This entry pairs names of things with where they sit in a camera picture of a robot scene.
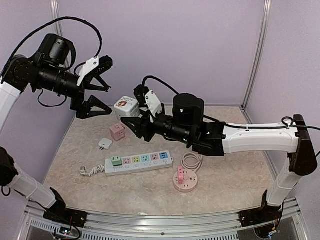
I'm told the white power strip cord plug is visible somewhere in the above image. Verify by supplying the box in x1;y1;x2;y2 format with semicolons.
79;164;105;177

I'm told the right black camera cable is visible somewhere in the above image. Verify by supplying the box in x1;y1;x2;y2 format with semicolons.
141;75;181;97

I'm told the pink round socket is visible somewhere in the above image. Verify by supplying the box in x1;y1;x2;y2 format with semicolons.
172;169;198;193

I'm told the white small plug adapter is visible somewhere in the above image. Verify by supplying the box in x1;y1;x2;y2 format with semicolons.
98;138;113;150

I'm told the pink cube socket adapter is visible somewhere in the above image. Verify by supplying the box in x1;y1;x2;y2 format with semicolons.
109;123;127;141

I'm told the black camera cable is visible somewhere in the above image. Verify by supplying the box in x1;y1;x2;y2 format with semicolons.
4;16;103;71
141;75;181;97

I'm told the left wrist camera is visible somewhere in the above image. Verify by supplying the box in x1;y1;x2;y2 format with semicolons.
76;55;113;87

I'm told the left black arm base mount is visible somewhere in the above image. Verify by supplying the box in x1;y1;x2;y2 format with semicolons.
43;187;88;228

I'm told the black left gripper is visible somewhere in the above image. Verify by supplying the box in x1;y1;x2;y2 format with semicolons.
34;62;113;119

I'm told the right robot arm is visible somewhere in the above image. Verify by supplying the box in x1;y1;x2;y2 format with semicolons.
121;91;318;222

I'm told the aluminium front frame rail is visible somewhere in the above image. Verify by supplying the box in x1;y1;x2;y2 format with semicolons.
23;197;301;240

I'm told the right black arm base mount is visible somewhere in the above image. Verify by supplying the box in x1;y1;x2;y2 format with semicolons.
238;190;282;227

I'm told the left black camera cable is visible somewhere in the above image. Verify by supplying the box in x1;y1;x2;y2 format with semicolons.
4;16;103;71

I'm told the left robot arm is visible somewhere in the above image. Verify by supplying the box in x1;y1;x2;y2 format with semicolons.
0;33;113;223

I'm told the pink plug adapter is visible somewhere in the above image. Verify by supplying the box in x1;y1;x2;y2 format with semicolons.
177;166;184;185

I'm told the green cube plug adapter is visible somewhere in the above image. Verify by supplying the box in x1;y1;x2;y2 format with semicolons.
111;156;123;167

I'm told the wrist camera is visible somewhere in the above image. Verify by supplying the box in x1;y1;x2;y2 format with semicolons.
76;55;113;87
133;84;163;123

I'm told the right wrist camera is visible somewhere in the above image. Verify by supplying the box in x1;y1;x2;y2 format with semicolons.
133;84;163;123

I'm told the left aluminium corner post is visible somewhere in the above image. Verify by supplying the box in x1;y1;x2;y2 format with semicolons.
49;0;63;37

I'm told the right aluminium corner post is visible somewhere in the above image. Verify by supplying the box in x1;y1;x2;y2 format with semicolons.
241;0;272;111

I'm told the white multicolour power strip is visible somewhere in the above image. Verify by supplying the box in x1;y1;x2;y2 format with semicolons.
104;150;174;176

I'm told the white cube adapter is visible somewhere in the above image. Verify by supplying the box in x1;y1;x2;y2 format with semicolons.
113;96;140;121

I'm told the aluminium corner post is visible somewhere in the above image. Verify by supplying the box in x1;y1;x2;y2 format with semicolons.
241;0;272;111
49;0;63;37

